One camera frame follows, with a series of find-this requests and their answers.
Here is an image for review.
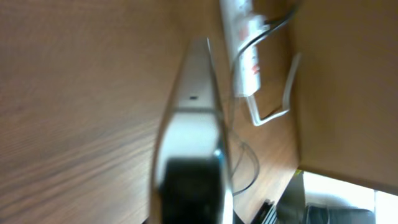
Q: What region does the black charging cable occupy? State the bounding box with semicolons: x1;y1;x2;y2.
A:
228;0;302;197

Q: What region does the black smartphone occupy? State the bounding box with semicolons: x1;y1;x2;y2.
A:
146;37;234;223

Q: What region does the white power strip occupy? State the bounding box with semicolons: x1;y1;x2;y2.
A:
220;0;264;97

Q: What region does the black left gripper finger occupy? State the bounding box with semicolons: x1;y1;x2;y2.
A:
160;159;221;224

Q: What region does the white power strip cord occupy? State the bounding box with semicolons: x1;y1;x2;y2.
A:
247;52;302;127

